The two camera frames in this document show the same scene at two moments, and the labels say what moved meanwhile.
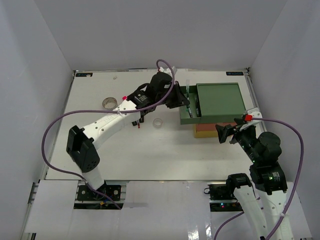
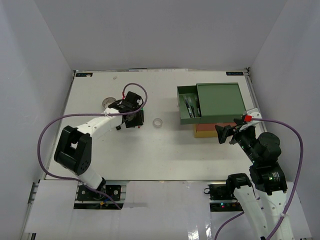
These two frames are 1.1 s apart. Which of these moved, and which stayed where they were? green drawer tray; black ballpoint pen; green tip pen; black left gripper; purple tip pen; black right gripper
Moved: black left gripper; green tip pen
Stayed: black right gripper; green drawer tray; black ballpoint pen; purple tip pen
